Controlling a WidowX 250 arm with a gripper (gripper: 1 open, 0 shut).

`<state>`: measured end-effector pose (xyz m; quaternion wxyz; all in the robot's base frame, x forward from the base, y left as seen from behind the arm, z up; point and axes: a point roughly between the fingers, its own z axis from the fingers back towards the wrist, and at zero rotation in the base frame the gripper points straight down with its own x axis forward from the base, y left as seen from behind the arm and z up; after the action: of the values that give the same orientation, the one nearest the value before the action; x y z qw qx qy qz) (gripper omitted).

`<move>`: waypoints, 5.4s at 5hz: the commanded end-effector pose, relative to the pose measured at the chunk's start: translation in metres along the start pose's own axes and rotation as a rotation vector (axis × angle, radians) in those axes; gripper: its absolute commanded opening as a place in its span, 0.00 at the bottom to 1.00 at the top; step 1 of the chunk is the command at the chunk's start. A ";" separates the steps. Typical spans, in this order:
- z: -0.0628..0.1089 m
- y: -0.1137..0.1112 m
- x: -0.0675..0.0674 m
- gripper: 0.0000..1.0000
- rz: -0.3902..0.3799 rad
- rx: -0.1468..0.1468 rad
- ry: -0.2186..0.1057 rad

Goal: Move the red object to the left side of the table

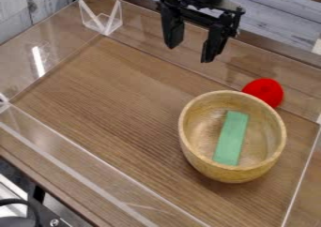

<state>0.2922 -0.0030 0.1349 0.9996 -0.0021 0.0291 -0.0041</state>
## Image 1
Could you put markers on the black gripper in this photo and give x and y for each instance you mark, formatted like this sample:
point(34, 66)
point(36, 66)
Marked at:
point(218, 14)

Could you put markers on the red plush strawberry toy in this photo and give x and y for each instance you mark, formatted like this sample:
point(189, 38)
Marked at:
point(266, 89)

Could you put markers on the clear acrylic table barrier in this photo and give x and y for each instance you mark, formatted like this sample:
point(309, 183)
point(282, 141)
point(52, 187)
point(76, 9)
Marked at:
point(90, 105)

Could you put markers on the wooden bowl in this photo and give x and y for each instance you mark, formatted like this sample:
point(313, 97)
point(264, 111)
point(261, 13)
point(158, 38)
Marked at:
point(201, 121)

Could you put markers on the green rectangular block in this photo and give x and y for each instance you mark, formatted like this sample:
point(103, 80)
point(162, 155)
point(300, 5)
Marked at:
point(230, 140)

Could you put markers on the clear acrylic corner bracket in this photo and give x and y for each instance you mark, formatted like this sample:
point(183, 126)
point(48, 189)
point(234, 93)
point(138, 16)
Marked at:
point(102, 23)

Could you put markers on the black metal frame bracket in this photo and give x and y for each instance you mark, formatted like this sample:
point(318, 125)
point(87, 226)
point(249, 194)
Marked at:
point(48, 218)

